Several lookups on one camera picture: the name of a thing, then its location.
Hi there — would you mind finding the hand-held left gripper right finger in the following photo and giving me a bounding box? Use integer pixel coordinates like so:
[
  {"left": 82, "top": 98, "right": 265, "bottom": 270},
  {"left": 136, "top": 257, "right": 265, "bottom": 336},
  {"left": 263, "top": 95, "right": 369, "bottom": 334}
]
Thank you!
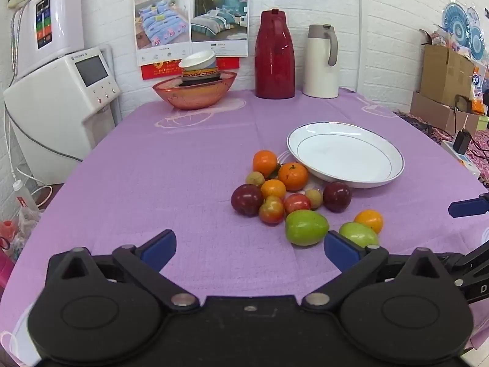
[{"left": 301, "top": 231, "right": 456, "bottom": 311}]

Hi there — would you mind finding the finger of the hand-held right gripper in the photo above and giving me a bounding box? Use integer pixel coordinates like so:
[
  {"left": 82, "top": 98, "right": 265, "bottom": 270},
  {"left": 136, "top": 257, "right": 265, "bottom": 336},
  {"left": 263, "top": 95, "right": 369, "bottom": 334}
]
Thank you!
[
  {"left": 448, "top": 193, "right": 489, "bottom": 218},
  {"left": 442, "top": 240, "right": 489, "bottom": 288}
]

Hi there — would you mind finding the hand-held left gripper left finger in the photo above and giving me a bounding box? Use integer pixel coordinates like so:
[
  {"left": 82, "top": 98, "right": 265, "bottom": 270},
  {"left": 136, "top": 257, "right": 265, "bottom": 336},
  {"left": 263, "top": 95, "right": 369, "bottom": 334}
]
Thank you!
[{"left": 47, "top": 229, "right": 200, "bottom": 312}]

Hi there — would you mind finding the large green jujube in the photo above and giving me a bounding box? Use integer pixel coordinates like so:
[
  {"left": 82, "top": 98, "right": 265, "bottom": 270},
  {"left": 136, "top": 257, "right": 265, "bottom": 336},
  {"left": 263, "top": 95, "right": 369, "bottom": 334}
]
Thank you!
[{"left": 285, "top": 210, "right": 330, "bottom": 246}]

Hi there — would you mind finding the yellow-orange orange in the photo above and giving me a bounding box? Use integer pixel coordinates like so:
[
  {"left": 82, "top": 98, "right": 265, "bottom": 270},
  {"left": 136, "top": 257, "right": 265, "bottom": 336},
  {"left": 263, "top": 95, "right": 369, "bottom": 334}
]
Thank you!
[{"left": 354, "top": 209, "right": 384, "bottom": 235}]

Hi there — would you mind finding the dark red plum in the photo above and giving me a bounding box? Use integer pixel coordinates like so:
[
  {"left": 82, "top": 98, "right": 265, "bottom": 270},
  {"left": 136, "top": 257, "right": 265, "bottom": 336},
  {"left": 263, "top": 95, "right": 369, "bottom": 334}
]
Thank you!
[
  {"left": 323, "top": 181, "right": 352, "bottom": 213},
  {"left": 231, "top": 184, "right": 264, "bottom": 216}
]

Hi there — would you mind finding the small pink-green fruit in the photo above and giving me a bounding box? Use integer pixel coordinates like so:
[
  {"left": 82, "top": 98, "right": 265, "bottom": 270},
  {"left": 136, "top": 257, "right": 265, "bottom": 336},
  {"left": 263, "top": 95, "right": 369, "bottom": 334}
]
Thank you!
[{"left": 305, "top": 188, "right": 324, "bottom": 209}]

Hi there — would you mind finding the red tomato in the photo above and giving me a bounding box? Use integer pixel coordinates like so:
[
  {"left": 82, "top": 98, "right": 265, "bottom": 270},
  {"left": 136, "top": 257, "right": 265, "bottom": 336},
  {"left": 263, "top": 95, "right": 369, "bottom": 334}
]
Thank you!
[{"left": 284, "top": 193, "right": 311, "bottom": 215}]

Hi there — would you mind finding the red-green tomato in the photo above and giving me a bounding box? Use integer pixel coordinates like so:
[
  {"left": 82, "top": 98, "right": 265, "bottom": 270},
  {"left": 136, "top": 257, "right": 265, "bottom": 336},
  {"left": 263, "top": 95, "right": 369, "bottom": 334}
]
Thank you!
[{"left": 259, "top": 196, "right": 285, "bottom": 225}]

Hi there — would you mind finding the tangerine with green stem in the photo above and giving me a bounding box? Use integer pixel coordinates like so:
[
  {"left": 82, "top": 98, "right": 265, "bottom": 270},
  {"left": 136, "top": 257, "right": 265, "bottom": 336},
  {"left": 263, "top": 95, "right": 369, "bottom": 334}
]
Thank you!
[{"left": 278, "top": 162, "right": 309, "bottom": 191}]

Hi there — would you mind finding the small orange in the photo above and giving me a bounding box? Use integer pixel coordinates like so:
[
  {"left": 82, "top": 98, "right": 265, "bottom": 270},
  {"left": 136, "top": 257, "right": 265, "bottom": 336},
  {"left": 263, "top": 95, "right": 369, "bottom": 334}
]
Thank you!
[{"left": 261, "top": 179, "right": 287, "bottom": 199}]

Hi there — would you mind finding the white plate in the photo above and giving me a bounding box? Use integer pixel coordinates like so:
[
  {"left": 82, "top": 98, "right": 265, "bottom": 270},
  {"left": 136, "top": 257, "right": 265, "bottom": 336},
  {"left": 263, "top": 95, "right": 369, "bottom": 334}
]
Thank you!
[{"left": 286, "top": 122, "right": 405, "bottom": 189}]

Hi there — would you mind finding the smooth orange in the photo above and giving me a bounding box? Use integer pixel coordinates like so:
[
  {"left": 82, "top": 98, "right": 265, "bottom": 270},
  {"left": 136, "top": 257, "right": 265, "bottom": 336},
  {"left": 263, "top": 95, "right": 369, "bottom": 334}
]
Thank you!
[{"left": 252, "top": 150, "right": 278, "bottom": 173}]

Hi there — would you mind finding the white power strip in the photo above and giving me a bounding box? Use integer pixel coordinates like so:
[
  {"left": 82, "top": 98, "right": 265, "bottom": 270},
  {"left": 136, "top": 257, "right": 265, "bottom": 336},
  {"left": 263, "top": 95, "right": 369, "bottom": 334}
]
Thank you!
[{"left": 441, "top": 139, "right": 480, "bottom": 177}]

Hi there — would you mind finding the pink floral blanket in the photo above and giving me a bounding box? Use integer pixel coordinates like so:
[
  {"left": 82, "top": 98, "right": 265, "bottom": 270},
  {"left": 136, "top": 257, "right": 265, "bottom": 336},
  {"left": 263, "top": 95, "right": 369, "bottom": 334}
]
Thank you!
[{"left": 439, "top": 128, "right": 489, "bottom": 189}]

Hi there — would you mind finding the black charger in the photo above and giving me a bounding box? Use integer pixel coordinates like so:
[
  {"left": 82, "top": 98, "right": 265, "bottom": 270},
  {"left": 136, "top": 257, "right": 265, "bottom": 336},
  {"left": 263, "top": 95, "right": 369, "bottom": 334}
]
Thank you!
[{"left": 453, "top": 130, "right": 473, "bottom": 155}]

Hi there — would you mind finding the purple tablecloth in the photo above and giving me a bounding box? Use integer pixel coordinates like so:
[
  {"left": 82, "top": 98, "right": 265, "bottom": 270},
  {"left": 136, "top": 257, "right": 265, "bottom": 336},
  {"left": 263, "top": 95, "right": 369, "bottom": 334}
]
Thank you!
[{"left": 0, "top": 88, "right": 489, "bottom": 367}]

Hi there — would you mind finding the dark patterned blanket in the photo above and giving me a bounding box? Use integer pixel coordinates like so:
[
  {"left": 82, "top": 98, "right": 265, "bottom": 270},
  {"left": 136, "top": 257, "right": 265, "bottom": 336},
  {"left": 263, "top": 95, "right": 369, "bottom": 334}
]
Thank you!
[{"left": 393, "top": 110, "right": 459, "bottom": 150}]

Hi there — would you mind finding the low cardboard box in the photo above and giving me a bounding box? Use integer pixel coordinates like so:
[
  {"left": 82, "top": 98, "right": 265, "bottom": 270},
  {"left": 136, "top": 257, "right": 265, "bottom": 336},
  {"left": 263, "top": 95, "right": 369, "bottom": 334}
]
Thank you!
[{"left": 410, "top": 92, "right": 489, "bottom": 133}]

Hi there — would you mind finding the tall cardboard box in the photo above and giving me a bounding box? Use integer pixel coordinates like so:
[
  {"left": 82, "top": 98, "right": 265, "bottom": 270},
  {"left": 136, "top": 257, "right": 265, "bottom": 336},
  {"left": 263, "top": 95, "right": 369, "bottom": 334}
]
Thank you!
[{"left": 420, "top": 44, "right": 487, "bottom": 108}]

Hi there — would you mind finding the plastic bag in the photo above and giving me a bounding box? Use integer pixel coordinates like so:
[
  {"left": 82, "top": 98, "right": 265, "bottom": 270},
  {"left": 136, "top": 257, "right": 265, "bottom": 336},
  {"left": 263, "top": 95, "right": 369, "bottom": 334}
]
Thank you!
[{"left": 0, "top": 206, "right": 42, "bottom": 261}]

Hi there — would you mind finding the clear plastic bottle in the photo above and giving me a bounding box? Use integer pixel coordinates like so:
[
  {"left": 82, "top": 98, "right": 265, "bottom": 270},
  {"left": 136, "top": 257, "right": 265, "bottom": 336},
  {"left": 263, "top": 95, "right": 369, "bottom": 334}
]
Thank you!
[{"left": 11, "top": 180, "right": 41, "bottom": 218}]

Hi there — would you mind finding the orange glass bowl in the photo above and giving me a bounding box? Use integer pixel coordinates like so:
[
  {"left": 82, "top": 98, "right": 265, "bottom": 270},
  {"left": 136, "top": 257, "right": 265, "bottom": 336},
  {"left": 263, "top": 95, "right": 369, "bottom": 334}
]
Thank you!
[{"left": 152, "top": 71, "right": 238, "bottom": 111}]

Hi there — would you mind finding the blue decorative plate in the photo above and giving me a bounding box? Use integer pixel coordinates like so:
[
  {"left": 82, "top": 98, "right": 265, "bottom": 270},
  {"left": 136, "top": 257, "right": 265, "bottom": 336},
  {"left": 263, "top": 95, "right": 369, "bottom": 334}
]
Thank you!
[
  {"left": 443, "top": 2, "right": 473, "bottom": 48},
  {"left": 468, "top": 8, "right": 487, "bottom": 61}
]

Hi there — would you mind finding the white machine with screen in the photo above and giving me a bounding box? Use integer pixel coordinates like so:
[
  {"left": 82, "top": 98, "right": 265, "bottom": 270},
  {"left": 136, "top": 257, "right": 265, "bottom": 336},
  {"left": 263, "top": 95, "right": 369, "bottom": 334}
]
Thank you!
[{"left": 4, "top": 44, "right": 122, "bottom": 185}]

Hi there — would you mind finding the white thermos jug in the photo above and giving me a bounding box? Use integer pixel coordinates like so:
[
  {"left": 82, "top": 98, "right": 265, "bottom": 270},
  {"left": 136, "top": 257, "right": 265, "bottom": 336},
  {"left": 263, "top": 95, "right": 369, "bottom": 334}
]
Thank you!
[{"left": 303, "top": 24, "right": 340, "bottom": 99}]

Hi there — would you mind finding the white bowl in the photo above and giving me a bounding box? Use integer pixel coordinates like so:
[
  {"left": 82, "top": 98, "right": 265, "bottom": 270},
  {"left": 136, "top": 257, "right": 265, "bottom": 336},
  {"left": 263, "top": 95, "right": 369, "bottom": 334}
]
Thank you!
[{"left": 178, "top": 50, "right": 217, "bottom": 70}]

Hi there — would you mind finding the red thermos jug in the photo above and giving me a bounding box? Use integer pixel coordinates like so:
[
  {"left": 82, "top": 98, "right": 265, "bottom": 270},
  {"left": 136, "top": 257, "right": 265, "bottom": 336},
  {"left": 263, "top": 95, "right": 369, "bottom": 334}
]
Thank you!
[{"left": 255, "top": 9, "right": 296, "bottom": 99}]

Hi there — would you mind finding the white water purifier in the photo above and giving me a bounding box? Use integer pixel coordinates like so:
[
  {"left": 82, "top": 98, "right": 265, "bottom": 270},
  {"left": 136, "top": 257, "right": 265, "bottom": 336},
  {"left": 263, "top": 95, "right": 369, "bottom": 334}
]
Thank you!
[{"left": 8, "top": 0, "right": 85, "bottom": 79}]

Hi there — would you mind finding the black cable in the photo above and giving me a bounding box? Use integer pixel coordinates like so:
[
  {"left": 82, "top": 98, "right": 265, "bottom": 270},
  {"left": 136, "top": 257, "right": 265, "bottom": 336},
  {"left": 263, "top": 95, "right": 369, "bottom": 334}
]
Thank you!
[{"left": 469, "top": 138, "right": 489, "bottom": 161}]

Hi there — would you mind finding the grey cable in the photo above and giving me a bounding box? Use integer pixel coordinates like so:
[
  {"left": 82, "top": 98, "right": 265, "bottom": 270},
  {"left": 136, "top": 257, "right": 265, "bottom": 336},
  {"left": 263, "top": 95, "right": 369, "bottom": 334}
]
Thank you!
[{"left": 4, "top": 105, "right": 83, "bottom": 162}]

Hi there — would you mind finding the white wall pipe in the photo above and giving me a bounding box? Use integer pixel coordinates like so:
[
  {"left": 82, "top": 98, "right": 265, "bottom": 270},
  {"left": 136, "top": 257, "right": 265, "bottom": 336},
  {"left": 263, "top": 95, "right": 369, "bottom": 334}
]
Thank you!
[{"left": 355, "top": 0, "right": 364, "bottom": 93}]

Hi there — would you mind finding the bedding wall calendar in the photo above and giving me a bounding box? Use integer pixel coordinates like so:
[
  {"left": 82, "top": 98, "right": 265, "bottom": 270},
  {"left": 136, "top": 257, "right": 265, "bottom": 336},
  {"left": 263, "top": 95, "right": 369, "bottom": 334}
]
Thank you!
[{"left": 133, "top": 0, "right": 250, "bottom": 81}]

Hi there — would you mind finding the metal hose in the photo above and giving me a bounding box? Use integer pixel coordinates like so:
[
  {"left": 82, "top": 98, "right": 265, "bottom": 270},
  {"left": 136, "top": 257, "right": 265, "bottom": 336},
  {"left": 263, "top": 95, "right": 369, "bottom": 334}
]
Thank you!
[{"left": 11, "top": 6, "right": 24, "bottom": 81}]

